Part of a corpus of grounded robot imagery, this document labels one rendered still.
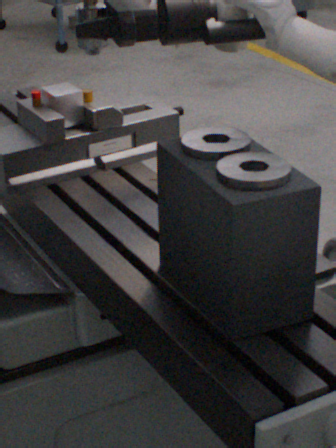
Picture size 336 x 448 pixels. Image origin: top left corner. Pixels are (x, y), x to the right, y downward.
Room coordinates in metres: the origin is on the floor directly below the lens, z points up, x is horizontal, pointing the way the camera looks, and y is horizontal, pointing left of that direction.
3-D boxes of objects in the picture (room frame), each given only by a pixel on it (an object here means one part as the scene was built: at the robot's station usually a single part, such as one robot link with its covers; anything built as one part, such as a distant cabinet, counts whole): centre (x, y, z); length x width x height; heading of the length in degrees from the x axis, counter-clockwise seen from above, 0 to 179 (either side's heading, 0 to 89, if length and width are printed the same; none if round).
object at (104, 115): (1.53, 0.13, 1.05); 0.12 x 0.06 x 0.04; 32
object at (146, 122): (1.52, 0.15, 1.02); 0.35 x 0.15 x 0.11; 122
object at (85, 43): (1.38, 0.11, 1.23); 0.05 x 0.05 x 0.06
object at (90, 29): (1.35, 0.10, 1.24); 0.06 x 0.02 x 0.03; 106
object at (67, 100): (1.50, 0.18, 1.07); 0.06 x 0.05 x 0.06; 32
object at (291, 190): (1.05, -0.08, 1.06); 0.22 x 0.12 x 0.20; 24
